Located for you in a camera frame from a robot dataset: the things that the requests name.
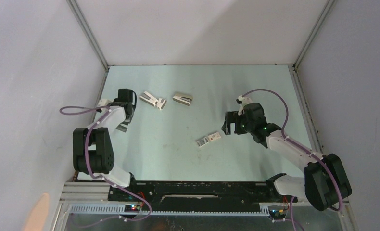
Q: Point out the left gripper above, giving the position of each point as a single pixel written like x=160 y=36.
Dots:
x=129 y=119

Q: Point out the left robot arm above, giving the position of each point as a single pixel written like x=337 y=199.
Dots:
x=93 y=152

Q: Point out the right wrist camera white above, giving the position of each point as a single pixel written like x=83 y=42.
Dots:
x=243 y=101

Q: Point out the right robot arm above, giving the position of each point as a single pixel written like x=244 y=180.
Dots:
x=324 y=183

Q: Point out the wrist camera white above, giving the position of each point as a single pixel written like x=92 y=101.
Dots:
x=243 y=101
x=103 y=102

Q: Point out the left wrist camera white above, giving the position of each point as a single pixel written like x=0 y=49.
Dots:
x=103 y=102

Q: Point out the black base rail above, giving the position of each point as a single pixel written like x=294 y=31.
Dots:
x=201 y=196

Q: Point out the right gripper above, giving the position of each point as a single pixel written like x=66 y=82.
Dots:
x=233 y=117

